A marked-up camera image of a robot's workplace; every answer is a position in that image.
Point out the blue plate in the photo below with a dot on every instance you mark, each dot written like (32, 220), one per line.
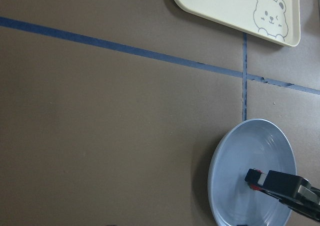
(243, 156)

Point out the cream bear tray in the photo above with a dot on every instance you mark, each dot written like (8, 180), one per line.
(277, 21)

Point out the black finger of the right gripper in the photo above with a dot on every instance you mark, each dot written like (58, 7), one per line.
(274, 180)

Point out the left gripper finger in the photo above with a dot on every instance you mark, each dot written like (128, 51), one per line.
(302, 200)

